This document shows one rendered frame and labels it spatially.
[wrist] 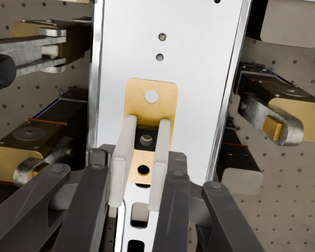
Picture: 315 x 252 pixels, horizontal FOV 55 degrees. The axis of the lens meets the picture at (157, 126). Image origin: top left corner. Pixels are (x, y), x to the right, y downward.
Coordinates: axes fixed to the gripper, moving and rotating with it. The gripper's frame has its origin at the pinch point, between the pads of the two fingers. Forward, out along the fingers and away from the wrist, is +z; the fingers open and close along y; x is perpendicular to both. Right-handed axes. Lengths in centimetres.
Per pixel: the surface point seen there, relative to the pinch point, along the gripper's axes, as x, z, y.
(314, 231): -48, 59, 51
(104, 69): -0.7, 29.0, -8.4
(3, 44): 4.0, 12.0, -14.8
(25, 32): 4.0, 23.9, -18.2
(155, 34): 5.3, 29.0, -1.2
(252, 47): 3, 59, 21
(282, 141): -4.5, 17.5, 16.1
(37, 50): 2.6, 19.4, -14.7
